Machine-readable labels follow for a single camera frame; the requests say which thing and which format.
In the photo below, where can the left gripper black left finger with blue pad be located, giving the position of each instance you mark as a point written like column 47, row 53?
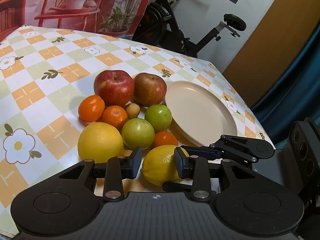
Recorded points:
column 114, row 171

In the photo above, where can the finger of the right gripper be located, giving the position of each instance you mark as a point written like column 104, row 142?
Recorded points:
column 203, row 151
column 241, row 149

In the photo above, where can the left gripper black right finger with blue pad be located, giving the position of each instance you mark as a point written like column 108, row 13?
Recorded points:
column 201, row 171

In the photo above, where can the large yellow orange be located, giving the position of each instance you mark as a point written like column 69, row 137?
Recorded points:
column 100, row 141

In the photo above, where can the yellow lemon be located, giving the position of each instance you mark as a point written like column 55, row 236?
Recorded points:
column 159, row 165

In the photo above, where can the small orange tangerine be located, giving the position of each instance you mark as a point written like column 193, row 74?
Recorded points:
column 164, row 138

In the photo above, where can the green fruit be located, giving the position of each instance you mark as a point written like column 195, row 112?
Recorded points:
column 137, row 132
column 159, row 116

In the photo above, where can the small brown longan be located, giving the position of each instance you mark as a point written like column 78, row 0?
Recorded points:
column 132, row 110

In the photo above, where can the beige round plate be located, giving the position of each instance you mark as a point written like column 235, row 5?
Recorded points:
column 200, row 115

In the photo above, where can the blue curtain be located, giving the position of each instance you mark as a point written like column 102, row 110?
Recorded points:
column 295, row 95

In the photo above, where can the dark red apple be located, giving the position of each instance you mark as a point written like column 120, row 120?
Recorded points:
column 115, row 87

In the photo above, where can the brownish red apple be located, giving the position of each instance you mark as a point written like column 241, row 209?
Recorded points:
column 150, row 89

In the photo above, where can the wooden orange door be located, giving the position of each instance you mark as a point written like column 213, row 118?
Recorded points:
column 273, row 45

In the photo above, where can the checkered floral tablecloth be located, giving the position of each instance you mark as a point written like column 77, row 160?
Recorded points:
column 46, row 73

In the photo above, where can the black exercise bike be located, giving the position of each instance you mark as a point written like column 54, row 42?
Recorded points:
column 159, row 27

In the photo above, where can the red printed backdrop cloth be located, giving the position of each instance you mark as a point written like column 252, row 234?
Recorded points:
column 117, row 18

